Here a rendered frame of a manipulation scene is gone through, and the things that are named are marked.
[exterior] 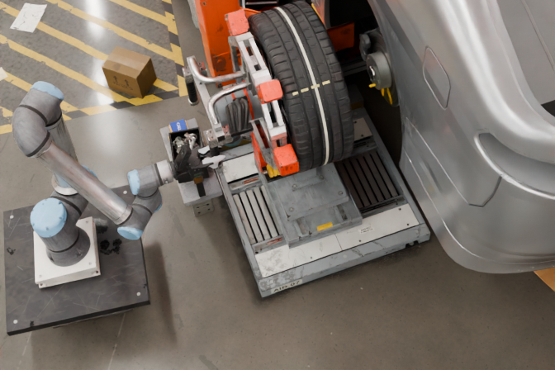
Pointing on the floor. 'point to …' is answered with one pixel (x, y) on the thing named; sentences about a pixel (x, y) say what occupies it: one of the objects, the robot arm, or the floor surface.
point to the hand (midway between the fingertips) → (220, 151)
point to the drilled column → (202, 207)
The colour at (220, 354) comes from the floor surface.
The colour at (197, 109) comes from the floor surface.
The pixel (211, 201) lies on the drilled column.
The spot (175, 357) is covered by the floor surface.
